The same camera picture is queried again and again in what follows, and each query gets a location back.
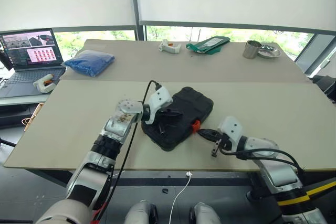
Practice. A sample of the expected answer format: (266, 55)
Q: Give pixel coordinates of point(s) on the green foil bag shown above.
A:
(208, 44)

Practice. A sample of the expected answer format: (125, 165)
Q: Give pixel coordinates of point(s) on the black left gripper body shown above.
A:
(164, 116)

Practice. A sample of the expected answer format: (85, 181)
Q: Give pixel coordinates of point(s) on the grey rounded robot leg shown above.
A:
(204, 213)
(140, 213)

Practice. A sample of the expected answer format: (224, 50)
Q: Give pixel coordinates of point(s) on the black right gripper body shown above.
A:
(220, 144)

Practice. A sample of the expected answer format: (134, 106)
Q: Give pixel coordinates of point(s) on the shallow metal dish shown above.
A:
(270, 52)

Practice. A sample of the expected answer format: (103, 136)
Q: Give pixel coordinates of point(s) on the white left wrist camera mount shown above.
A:
(160, 98)

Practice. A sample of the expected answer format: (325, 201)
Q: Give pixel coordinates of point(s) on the metal cup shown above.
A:
(251, 50)

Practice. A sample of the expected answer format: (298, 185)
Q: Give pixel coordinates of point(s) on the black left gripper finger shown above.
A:
(163, 128)
(175, 114)

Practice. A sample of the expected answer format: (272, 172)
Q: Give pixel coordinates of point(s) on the black table frame beam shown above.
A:
(210, 182)

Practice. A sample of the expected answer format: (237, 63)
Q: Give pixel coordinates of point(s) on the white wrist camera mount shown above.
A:
(160, 98)
(231, 127)

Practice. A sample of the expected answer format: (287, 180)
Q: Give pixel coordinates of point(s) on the dark open laptop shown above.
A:
(29, 79)

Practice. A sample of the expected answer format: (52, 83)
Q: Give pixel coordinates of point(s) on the black plastic tool case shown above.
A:
(194, 103)

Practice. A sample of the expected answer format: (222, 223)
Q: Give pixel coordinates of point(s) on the black chair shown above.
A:
(325, 85)

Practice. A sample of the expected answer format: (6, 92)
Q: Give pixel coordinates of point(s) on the grey window mullion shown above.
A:
(137, 3)

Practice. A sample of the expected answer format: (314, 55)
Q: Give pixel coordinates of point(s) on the small black floor object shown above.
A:
(165, 190)

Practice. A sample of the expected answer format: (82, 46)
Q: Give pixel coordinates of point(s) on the blue plastic bag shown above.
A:
(90, 62)

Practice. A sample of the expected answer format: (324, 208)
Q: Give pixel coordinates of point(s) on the white glue gun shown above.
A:
(170, 48)
(44, 83)

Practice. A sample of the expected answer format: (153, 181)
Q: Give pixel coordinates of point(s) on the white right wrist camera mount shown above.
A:
(231, 127)

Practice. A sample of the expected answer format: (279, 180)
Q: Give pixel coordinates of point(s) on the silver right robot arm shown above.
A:
(281, 174)

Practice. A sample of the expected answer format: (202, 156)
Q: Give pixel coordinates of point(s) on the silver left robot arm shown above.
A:
(120, 127)

